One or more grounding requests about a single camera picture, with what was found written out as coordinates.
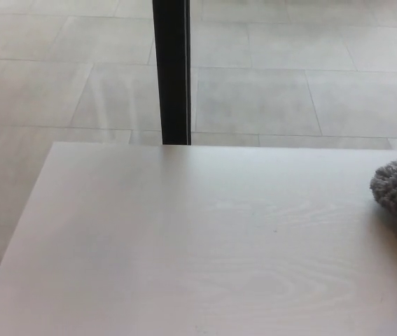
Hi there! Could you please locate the black metal window frame post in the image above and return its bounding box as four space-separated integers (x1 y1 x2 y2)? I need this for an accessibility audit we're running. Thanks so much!
151 0 193 146

